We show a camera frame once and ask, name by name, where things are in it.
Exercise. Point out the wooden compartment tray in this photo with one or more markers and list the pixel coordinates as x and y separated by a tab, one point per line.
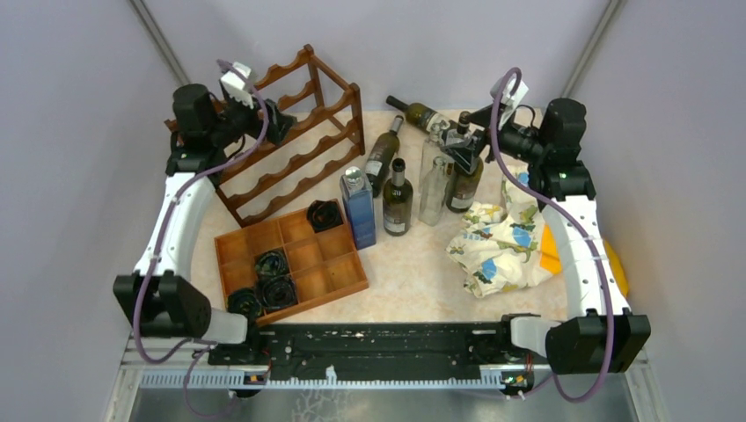
325	266

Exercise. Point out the lying green wine bottle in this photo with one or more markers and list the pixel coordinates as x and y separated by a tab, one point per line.
422	116

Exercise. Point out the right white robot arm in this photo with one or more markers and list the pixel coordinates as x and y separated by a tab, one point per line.
600	333

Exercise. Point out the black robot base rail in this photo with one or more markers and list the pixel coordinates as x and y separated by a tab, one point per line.
379	352

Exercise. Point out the dark wine bottle grey label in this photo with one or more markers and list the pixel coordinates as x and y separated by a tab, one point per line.
398	200

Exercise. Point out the clear glass bottle back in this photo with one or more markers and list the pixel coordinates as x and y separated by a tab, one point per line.
431	148

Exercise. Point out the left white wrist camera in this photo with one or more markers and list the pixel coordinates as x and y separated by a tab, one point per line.
235	80

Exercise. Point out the rolled dark green tie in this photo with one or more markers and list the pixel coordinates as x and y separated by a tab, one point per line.
244	301

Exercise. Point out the dark green wine bottle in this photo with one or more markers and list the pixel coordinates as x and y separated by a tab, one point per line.
462	187

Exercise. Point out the yellow cloth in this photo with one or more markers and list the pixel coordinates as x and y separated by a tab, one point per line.
615	268

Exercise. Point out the rolled tie orange pattern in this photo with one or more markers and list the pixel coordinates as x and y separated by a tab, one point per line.
323	215

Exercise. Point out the rolled dark blue tie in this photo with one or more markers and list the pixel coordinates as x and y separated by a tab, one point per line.
277	293

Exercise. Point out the clear glass bottle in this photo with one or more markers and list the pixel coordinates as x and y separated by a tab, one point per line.
432	194
431	148

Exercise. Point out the blue square glass bottle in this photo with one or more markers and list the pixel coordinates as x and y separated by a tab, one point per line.
359	206

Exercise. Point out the dark wine bottle beige label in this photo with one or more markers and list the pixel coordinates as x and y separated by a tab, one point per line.
379	160

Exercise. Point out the clear glass bottle front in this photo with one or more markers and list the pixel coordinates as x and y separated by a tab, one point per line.
432	194

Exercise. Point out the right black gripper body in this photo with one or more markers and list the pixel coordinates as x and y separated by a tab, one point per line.
480	138

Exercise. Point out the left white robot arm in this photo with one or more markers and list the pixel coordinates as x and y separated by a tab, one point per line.
157	297

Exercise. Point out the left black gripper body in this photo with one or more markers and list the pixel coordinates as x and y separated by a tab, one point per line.
239	120

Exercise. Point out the dinosaur print white cloth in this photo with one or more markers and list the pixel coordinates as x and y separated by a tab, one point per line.
504	247

